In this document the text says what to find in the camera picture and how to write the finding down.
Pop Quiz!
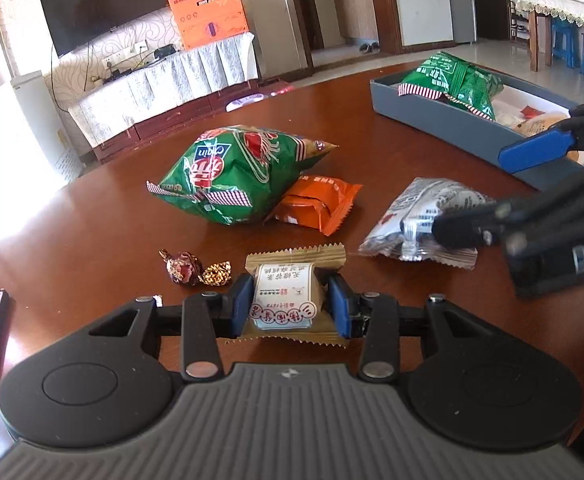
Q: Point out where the white chest freezer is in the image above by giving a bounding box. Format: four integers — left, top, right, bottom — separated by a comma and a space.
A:
0, 70, 84, 221

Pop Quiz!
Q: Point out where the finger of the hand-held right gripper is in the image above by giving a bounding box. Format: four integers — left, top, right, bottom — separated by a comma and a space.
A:
432, 160, 584, 254
498, 97, 584, 176

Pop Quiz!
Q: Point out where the red wrapped candy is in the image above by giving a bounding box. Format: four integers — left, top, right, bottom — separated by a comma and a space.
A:
159, 248, 203, 287

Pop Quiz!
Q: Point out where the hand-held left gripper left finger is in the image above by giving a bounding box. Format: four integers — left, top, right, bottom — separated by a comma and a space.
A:
88, 274, 255, 382

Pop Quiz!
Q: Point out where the small white packet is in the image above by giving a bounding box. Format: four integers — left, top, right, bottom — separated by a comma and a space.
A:
492, 102, 527, 128

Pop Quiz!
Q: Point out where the cream lace tablecloth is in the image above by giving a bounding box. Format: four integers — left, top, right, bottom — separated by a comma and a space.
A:
516, 0, 584, 36

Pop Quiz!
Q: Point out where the cabinet with white cloth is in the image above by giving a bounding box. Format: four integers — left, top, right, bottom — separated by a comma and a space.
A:
67, 32, 260, 148

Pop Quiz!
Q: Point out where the orange gift box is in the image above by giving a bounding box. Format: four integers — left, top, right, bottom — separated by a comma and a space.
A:
167, 0, 249, 51

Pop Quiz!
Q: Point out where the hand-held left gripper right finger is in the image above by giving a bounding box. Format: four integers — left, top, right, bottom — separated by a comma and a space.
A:
328, 276, 495, 382

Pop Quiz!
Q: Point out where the wooden TV cabinet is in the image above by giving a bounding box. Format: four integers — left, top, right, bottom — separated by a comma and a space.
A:
89, 77, 317, 165

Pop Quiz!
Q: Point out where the silver printed snack packet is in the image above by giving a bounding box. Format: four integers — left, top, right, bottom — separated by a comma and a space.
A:
358, 177, 497, 272

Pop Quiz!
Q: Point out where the gold wrapped candy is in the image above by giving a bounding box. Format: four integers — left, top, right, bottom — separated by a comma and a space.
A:
199, 261, 233, 287

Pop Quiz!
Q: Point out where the wooden kitchen cabinet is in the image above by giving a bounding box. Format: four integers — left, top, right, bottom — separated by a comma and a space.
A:
332, 0, 373, 41

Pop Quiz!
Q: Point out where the large green chip bag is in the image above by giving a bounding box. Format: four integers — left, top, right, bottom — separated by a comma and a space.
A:
146, 125, 339, 226

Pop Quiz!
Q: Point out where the green checked-edge snack bag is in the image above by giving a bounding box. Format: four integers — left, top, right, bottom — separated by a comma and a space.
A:
398, 51, 505, 122

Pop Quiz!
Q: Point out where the orange square snack packet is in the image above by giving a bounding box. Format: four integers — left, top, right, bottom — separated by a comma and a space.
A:
264, 174, 363, 237

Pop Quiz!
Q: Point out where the grey cardboard box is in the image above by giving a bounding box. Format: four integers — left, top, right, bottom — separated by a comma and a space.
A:
370, 62, 584, 191

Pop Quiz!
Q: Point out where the silver refrigerator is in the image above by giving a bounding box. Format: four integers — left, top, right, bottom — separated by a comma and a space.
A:
444, 0, 477, 45

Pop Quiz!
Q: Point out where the brown white-label snack packet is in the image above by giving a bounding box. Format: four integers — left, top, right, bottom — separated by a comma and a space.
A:
227, 242, 347, 348

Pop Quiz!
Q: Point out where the black flat-screen television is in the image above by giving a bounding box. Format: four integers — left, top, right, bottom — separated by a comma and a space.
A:
39, 0, 181, 58

